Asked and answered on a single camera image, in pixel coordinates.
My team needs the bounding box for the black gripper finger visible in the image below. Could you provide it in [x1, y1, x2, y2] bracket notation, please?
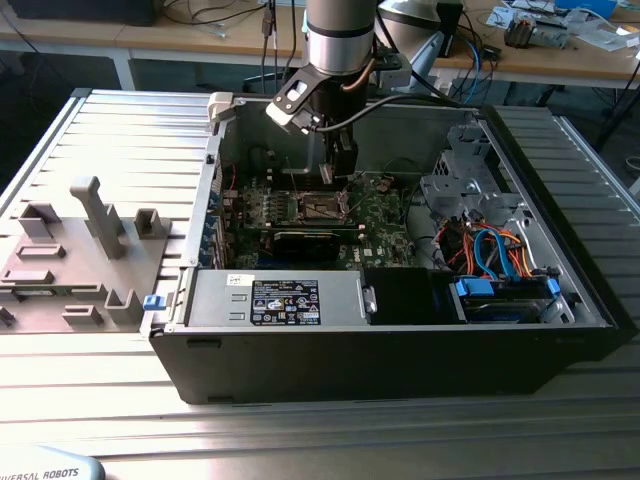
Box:
[329, 129, 361, 180]

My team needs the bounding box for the metal socket cover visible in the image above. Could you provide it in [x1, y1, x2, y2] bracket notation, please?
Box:
[338, 170, 376, 222]

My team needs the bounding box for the CPU socket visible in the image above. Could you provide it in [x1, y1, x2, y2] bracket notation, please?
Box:
[294, 191, 344, 222]

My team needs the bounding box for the copper CPU cooler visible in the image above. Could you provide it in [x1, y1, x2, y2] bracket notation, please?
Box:
[503, 13, 536, 50]

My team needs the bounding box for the green motherboard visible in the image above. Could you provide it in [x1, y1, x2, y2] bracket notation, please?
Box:
[222, 172, 419, 269]

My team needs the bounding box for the black graphics card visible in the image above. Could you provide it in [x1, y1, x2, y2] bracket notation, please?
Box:
[269, 227, 344, 262]

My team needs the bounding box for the grey metal drive cage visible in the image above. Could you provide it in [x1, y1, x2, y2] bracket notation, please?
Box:
[418, 124, 534, 236]

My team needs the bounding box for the beige case latch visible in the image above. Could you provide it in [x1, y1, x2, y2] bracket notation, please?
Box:
[207, 92, 236, 124]

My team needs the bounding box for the black upright box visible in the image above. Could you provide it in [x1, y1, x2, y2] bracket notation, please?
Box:
[434, 2, 464, 57]

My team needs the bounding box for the blue disk carrier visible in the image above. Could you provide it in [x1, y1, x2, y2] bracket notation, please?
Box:
[448, 275, 562, 325]

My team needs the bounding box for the grey power supply unit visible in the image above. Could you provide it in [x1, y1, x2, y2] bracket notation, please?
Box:
[185, 269, 371, 327]

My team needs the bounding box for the wooden desk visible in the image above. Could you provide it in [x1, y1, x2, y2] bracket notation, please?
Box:
[0, 0, 307, 91]
[432, 0, 640, 92]

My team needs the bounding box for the black PC case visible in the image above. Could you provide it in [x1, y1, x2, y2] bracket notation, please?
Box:
[138, 92, 632, 406]

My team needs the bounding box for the grey metal device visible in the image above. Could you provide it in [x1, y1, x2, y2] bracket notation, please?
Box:
[532, 19, 571, 50]

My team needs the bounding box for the blue box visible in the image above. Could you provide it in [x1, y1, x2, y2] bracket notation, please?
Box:
[554, 0, 619, 16]

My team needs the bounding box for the black computer box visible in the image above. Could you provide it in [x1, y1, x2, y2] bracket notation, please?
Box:
[7, 0, 161, 27]

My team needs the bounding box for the grey parts rack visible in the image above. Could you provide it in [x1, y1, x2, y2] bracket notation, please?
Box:
[0, 175, 174, 335]

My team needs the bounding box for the pale blue teach pendant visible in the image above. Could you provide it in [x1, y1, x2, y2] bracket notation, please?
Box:
[0, 443, 107, 480]

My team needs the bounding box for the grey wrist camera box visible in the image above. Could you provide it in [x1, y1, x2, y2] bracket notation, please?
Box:
[377, 52, 412, 92]

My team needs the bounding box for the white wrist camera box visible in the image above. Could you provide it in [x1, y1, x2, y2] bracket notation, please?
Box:
[264, 74, 322, 136]

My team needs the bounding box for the blue data cable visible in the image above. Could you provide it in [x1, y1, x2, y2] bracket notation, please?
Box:
[472, 225, 522, 287]

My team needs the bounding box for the orange wire bundle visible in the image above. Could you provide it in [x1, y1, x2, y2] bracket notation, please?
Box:
[444, 227, 539, 279]

